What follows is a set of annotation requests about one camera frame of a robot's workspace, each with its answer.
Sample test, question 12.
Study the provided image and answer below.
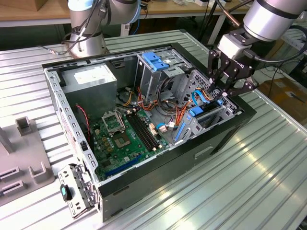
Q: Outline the blue expansion slot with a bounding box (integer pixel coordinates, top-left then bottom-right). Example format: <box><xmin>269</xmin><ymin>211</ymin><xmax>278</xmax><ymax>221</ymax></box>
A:
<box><xmin>105</xmin><ymin>155</ymin><xmax>142</xmax><ymax>178</ymax></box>

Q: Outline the metal socket cover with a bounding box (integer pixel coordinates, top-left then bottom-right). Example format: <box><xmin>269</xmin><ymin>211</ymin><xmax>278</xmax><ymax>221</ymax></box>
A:
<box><xmin>101</xmin><ymin>111</ymin><xmax>126</xmax><ymax>136</ymax></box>

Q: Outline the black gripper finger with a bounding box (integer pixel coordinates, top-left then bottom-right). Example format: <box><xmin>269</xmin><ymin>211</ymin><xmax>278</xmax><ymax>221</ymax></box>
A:
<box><xmin>222</xmin><ymin>68</ymin><xmax>260</xmax><ymax>97</ymax></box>
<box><xmin>207</xmin><ymin>49</ymin><xmax>230</xmax><ymax>100</ymax></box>

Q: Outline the grey metal disk bay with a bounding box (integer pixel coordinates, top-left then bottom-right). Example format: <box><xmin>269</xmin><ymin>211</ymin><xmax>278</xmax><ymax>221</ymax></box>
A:
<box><xmin>174</xmin><ymin>69</ymin><xmax>243</xmax><ymax>146</ymax></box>

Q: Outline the green motherboard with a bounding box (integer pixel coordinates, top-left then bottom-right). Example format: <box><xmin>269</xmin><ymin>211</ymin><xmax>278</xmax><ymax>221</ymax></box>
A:
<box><xmin>90</xmin><ymin>109</ymin><xmax>172</xmax><ymax>182</ymax></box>

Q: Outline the blue data wire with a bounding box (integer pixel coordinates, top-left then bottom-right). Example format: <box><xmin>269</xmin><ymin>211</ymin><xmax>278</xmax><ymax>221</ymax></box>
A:
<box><xmin>191</xmin><ymin>89</ymin><xmax>210</xmax><ymax>106</ymax></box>

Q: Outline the long wooden desk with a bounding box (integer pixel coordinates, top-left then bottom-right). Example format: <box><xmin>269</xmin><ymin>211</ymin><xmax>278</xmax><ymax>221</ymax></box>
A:
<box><xmin>0</xmin><ymin>0</ymin><xmax>250</xmax><ymax>28</ymax></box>

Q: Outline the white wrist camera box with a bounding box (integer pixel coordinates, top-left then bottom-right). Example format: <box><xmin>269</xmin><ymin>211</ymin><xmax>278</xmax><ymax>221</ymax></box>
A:
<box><xmin>217</xmin><ymin>33</ymin><xmax>253</xmax><ymax>59</ymax></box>

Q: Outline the black latch teal button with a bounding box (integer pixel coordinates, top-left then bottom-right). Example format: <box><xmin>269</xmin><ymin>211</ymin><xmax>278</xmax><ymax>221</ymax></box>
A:
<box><xmin>59</xmin><ymin>184</ymin><xmax>73</xmax><ymax>202</ymax></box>

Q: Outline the black open PC case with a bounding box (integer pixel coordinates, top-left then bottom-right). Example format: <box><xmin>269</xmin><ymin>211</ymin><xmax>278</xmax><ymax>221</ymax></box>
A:
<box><xmin>42</xmin><ymin>42</ymin><xmax>257</xmax><ymax>222</ymax></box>

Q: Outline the grey parts rack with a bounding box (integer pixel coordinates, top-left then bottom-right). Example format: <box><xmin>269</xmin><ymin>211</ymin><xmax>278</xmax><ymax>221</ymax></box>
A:
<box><xmin>0</xmin><ymin>116</ymin><xmax>56</xmax><ymax>207</ymax></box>

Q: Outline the metal slat side table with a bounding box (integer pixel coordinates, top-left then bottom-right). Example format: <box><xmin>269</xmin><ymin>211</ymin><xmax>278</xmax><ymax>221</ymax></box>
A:
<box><xmin>280</xmin><ymin>23</ymin><xmax>307</xmax><ymax>54</ymax></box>

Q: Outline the red black twisted wire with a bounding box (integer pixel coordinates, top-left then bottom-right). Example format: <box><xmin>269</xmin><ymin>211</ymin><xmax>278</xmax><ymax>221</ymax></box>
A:
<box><xmin>75</xmin><ymin>103</ymin><xmax>92</xmax><ymax>142</ymax></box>

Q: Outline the hard disk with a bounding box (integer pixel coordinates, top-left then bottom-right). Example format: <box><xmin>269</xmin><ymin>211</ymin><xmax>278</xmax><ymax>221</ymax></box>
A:
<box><xmin>174</xmin><ymin>97</ymin><xmax>224</xmax><ymax>142</ymax></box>

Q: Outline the metal locking lever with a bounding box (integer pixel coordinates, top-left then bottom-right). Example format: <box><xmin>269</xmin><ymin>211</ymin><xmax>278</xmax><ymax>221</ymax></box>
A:
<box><xmin>116</xmin><ymin>108</ymin><xmax>126</xmax><ymax>131</ymax></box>

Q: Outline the blue plastic drive latch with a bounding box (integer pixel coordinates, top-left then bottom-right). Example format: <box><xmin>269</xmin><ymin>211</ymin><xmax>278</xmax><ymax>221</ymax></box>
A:
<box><xmin>141</xmin><ymin>51</ymin><xmax>170</xmax><ymax>72</ymax></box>

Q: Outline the mixed internal wire bundle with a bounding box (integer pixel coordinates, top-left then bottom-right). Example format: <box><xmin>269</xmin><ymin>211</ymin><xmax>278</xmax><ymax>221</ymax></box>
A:
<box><xmin>115</xmin><ymin>76</ymin><xmax>188</xmax><ymax>127</ymax></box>

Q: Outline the metal slot retainer bracket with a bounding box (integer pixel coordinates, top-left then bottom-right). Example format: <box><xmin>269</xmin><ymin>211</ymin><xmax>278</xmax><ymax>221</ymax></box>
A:
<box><xmin>57</xmin><ymin>162</ymin><xmax>101</xmax><ymax>220</ymax></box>

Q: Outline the CPU socket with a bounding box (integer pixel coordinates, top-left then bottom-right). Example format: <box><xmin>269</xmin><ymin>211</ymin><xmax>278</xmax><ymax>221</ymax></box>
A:
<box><xmin>113</xmin><ymin>133</ymin><xmax>132</xmax><ymax>149</ymax></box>

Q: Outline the orange power wire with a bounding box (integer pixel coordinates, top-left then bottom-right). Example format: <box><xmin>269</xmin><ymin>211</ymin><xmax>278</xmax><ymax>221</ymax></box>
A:
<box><xmin>176</xmin><ymin>89</ymin><xmax>218</xmax><ymax>127</ymax></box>

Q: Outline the grey power supply unit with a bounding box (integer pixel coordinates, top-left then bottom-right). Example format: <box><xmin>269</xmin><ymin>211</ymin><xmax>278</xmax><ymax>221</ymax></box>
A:
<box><xmin>61</xmin><ymin>62</ymin><xmax>118</xmax><ymax>123</ymax></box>

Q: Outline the black RAM slot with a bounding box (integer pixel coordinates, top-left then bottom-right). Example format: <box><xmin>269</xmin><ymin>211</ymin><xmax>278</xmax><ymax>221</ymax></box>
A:
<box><xmin>129</xmin><ymin>114</ymin><xmax>156</xmax><ymax>150</ymax></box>
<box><xmin>134</xmin><ymin>112</ymin><xmax>161</xmax><ymax>147</ymax></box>
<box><xmin>126</xmin><ymin>115</ymin><xmax>154</xmax><ymax>152</ymax></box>
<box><xmin>132</xmin><ymin>113</ymin><xmax>158</xmax><ymax>149</ymax></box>

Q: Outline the grey optical drive cage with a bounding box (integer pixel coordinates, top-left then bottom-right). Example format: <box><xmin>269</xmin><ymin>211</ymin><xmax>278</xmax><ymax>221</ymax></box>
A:
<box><xmin>134</xmin><ymin>46</ymin><xmax>194</xmax><ymax>103</ymax></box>

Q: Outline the brown cardboard box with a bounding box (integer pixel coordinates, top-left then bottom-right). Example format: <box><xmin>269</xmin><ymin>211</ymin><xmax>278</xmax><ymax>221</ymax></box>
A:
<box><xmin>258</xmin><ymin>78</ymin><xmax>307</xmax><ymax>120</ymax></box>

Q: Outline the black camera bracket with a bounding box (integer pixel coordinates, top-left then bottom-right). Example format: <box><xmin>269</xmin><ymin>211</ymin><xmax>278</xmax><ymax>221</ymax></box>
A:
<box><xmin>229</xmin><ymin>28</ymin><xmax>255</xmax><ymax>45</ymax></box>

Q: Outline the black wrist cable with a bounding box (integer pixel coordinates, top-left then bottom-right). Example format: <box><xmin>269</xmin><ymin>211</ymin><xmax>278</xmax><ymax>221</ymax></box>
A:
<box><xmin>215</xmin><ymin>0</ymin><xmax>241</xmax><ymax>27</ymax></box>

